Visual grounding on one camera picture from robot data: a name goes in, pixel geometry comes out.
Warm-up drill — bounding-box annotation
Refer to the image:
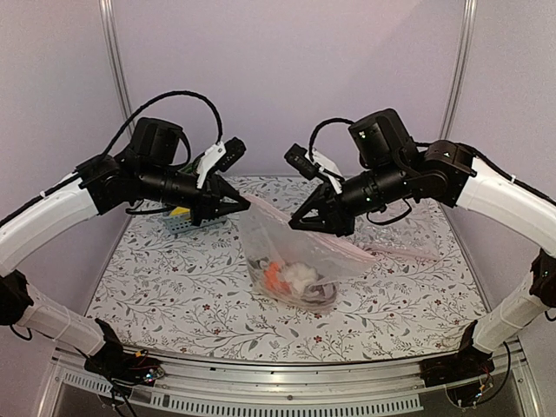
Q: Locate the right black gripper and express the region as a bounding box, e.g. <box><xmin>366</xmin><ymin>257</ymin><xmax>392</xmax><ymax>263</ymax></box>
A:
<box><xmin>288</xmin><ymin>156</ymin><xmax>410</xmax><ymax>236</ymax></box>

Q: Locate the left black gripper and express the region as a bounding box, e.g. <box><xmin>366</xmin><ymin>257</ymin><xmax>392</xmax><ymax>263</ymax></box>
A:
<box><xmin>138</xmin><ymin>162</ymin><xmax>250</xmax><ymax>225</ymax></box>

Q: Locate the clear zip bag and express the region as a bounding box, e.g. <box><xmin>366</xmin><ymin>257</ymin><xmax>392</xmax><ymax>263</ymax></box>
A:
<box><xmin>239</xmin><ymin>195</ymin><xmax>376</xmax><ymax>314</ymax></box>
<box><xmin>352</xmin><ymin>202</ymin><xmax>440</xmax><ymax>261</ymax></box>

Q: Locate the white garlic toy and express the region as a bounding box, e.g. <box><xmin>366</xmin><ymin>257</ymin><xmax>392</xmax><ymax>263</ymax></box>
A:
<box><xmin>281</xmin><ymin>262</ymin><xmax>318</xmax><ymax>294</ymax></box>

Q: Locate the orange pepper toy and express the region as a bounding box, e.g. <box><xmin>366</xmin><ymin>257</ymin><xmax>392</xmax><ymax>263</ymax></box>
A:
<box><xmin>263</xmin><ymin>261</ymin><xmax>291</xmax><ymax>295</ymax></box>

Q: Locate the dark red apple toy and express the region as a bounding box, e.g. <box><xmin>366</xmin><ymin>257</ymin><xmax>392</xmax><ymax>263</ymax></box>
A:
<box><xmin>301</xmin><ymin>282</ymin><xmax>338</xmax><ymax>305</ymax></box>

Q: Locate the white daikon radish toy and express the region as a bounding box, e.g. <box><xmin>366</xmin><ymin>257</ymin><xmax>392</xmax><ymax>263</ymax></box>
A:
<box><xmin>247</xmin><ymin>257</ymin><xmax>270</xmax><ymax>288</ymax></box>

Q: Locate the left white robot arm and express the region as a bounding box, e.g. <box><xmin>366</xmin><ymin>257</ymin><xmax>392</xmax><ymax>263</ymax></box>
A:
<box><xmin>1</xmin><ymin>117</ymin><xmax>250</xmax><ymax>377</ymax></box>

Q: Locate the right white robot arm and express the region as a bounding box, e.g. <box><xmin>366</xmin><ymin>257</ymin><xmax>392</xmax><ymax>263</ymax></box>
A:
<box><xmin>285</xmin><ymin>108</ymin><xmax>555</xmax><ymax>379</ymax></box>

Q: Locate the yellow pepper toy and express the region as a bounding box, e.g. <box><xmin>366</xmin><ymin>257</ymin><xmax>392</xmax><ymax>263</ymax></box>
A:
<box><xmin>169</xmin><ymin>207</ymin><xmax>190</xmax><ymax>216</ymax></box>

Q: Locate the light blue plastic basket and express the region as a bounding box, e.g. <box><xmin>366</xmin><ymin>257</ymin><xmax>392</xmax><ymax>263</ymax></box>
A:
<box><xmin>162</xmin><ymin>209</ymin><xmax>227</xmax><ymax>235</ymax></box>

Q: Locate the floral patterned table mat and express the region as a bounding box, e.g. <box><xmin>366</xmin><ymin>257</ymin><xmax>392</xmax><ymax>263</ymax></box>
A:
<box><xmin>87</xmin><ymin>200</ymin><xmax>486</xmax><ymax>362</ymax></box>

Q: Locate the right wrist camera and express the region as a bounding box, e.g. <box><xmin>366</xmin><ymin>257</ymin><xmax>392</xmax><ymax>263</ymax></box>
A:
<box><xmin>284</xmin><ymin>143</ymin><xmax>345</xmax><ymax>195</ymax></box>

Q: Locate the front aluminium rail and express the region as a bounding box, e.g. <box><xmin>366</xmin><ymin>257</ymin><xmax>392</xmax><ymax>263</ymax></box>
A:
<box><xmin>39</xmin><ymin>341</ymin><xmax>542</xmax><ymax>416</ymax></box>

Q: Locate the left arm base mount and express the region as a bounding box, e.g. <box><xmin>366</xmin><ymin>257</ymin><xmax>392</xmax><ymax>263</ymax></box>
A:
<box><xmin>84</xmin><ymin>319</ymin><xmax>165</xmax><ymax>387</ymax></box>

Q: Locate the left aluminium frame post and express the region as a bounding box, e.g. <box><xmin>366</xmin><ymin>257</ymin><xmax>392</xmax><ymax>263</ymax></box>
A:
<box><xmin>98</xmin><ymin>0</ymin><xmax>132</xmax><ymax>119</ymax></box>

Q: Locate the aluminium frame post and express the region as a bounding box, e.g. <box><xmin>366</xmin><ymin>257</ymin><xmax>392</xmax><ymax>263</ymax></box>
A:
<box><xmin>436</xmin><ymin>0</ymin><xmax>478</xmax><ymax>140</ymax></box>
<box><xmin>98</xmin><ymin>0</ymin><xmax>132</xmax><ymax>119</ymax></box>

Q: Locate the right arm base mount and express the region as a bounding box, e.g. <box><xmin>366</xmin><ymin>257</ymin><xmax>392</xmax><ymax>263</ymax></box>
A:
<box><xmin>419</xmin><ymin>321</ymin><xmax>494</xmax><ymax>408</ymax></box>

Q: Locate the right aluminium frame post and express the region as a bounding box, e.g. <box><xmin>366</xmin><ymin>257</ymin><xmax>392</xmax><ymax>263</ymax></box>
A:
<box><xmin>436</xmin><ymin>0</ymin><xmax>478</xmax><ymax>140</ymax></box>

